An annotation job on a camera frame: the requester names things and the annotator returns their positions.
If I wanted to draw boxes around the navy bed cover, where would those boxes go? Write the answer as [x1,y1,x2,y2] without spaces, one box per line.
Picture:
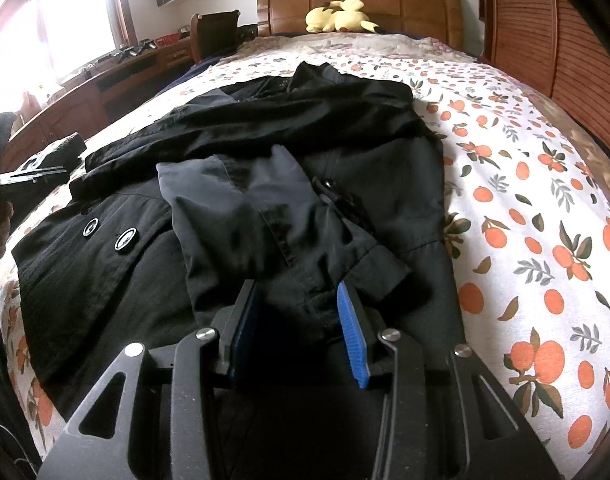
[172,55,238,92]

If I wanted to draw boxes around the black double-breasted coat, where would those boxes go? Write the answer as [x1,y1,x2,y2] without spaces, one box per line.
[10,61,468,416]

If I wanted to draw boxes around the dark wooden chair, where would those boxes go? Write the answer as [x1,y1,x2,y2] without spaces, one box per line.
[190,10,244,64]

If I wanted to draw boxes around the person's dark clothing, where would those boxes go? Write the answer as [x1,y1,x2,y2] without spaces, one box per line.
[0,310,42,480]

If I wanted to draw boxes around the orange fruit print bed sheet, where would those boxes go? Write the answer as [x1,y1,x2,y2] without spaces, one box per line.
[0,35,610,477]

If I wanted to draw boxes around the black desk gadgets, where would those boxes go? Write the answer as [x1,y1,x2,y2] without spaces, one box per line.
[112,40,159,64]

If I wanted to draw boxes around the wooden bed headboard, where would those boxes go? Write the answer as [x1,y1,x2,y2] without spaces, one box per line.
[256,0,462,57]

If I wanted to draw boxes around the long wooden desk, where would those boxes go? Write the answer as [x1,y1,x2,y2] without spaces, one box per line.
[0,35,197,173]

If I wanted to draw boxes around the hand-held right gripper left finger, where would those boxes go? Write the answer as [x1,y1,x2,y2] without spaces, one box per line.
[38,279,260,480]

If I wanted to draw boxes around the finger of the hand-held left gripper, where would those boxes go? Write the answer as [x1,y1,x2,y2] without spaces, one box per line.
[0,162,68,187]
[32,132,88,170]

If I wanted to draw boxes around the wooden slatted wardrobe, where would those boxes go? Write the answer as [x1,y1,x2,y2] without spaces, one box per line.
[476,0,610,163]

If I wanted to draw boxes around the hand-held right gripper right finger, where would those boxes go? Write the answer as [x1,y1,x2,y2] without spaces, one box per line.
[336,281,560,480]

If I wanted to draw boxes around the yellow plush toy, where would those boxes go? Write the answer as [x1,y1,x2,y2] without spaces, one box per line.
[305,0,384,35]

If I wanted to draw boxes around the window with brown frame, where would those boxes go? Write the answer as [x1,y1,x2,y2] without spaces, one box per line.
[0,0,138,113]

